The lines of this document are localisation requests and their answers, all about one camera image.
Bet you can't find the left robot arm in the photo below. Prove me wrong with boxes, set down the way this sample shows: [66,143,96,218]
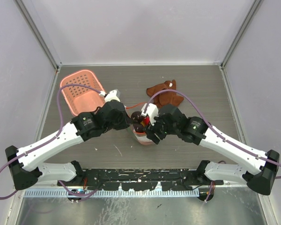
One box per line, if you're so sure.
[5,100,130,190]

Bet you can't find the white slotted cable duct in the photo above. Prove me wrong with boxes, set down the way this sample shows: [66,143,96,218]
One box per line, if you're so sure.
[23,188,200,198]

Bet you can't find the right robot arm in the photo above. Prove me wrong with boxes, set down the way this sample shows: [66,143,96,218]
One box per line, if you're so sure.
[141,104,280,195]

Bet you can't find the pink plastic basket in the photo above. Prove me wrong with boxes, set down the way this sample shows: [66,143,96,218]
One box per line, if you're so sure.
[59,69,105,116]

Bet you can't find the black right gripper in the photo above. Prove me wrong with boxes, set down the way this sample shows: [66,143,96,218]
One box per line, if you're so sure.
[143,112,179,144]

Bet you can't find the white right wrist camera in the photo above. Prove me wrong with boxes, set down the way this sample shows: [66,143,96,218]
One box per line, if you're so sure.
[141,103,158,125]

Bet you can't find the aluminium frame rail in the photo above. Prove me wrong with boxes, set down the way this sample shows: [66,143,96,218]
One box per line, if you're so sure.
[13,178,251,188]

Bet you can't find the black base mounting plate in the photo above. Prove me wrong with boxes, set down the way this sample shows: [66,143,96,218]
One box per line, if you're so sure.
[63,169,211,191]

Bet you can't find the red tomato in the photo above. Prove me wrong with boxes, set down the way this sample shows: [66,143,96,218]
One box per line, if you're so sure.
[142,117,150,126]

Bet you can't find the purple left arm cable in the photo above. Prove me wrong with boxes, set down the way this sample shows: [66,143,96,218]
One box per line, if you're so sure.
[0,83,106,200]

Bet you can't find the dark brown round fruit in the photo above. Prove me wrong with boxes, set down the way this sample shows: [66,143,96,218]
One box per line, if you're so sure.
[131,111,143,122]

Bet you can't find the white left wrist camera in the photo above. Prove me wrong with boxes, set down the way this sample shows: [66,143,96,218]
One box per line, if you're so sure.
[99,89,120,102]

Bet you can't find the brown cloth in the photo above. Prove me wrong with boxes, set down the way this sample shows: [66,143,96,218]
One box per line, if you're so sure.
[146,80,184,108]

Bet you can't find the clear zip top bag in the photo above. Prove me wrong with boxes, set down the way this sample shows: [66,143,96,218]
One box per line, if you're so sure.
[125,102,154,145]

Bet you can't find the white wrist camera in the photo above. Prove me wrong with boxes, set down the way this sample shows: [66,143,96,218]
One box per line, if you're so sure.
[141,103,158,125]
[99,89,120,102]

